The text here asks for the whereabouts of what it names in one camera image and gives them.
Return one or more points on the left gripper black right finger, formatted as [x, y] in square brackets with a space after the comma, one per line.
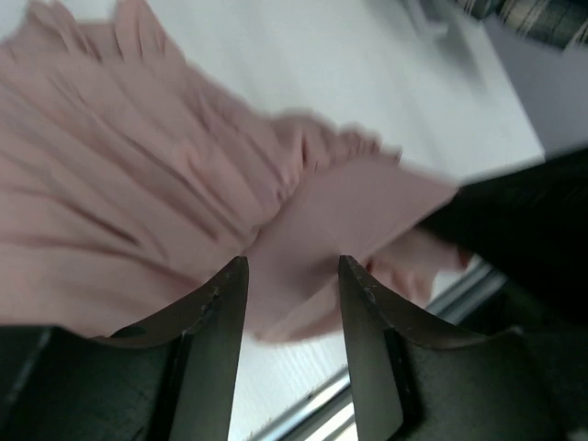
[415, 376]

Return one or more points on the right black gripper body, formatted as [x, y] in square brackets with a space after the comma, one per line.
[531, 225]

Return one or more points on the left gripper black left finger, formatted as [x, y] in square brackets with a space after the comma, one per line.
[170, 376]

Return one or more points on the pink garment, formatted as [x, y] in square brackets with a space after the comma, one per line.
[129, 179]

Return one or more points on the navy plaid skirt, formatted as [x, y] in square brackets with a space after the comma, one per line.
[561, 24]

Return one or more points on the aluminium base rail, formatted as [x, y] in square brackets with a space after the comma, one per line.
[328, 408]

